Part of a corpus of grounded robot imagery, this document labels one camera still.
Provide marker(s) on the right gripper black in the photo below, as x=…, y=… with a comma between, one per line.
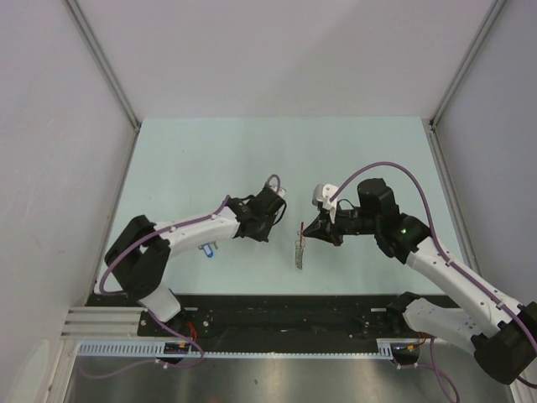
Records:
x=321, y=228

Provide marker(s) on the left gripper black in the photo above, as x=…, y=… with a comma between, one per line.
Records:
x=263, y=235

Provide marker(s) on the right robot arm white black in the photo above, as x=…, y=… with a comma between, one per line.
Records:
x=496, y=329

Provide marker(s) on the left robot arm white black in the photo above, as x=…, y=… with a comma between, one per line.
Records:
x=139, y=256

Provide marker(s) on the blue tag key front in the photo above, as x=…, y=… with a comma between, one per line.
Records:
x=209, y=249

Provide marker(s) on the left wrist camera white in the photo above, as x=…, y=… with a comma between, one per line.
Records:
x=280, y=192

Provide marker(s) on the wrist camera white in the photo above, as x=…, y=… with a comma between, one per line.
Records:
x=280, y=192
x=324, y=198

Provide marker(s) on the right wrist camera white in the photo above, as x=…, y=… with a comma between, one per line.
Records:
x=324, y=198

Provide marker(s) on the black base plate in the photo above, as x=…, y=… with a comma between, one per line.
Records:
x=293, y=323

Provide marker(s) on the slotted cable duct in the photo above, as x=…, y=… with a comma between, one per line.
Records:
x=175, y=350

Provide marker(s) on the aluminium front rail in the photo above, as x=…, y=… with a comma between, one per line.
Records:
x=102, y=322

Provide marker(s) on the left aluminium frame post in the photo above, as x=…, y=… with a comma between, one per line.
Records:
x=101, y=60

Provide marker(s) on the aluminium frame post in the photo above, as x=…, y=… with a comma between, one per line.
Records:
x=101, y=60
x=485, y=29

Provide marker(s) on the right aluminium frame post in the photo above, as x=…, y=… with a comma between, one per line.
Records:
x=485, y=29

